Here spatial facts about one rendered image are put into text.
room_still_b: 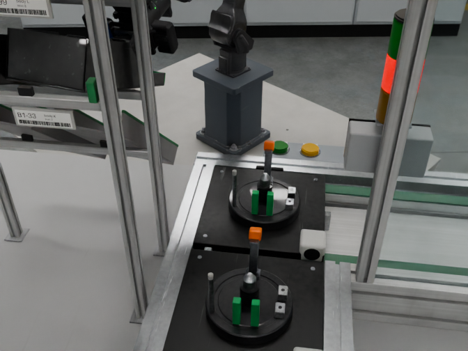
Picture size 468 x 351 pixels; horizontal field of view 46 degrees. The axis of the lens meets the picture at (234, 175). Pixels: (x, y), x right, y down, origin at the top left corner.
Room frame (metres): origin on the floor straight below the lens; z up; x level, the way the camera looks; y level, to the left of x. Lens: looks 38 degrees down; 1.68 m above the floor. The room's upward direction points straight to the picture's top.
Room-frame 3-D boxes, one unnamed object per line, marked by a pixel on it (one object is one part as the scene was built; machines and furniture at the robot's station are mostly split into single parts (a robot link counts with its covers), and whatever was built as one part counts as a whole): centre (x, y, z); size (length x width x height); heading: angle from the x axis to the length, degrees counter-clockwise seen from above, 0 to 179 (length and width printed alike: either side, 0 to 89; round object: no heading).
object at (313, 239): (0.72, -0.14, 0.97); 0.05 x 0.05 x 0.04; 82
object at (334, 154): (1.03, -0.17, 0.93); 0.21 x 0.07 x 0.06; 82
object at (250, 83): (1.24, 0.00, 0.96); 0.15 x 0.15 x 0.20; 46
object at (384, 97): (0.69, -0.23, 1.28); 0.05 x 0.05 x 0.05
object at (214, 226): (0.83, -0.06, 0.96); 0.24 x 0.24 x 0.02; 82
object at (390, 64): (0.69, -0.23, 1.33); 0.05 x 0.05 x 0.05
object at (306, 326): (0.58, -0.02, 1.01); 0.24 x 0.24 x 0.13; 82
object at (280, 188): (0.83, -0.06, 0.98); 0.14 x 0.14 x 0.02
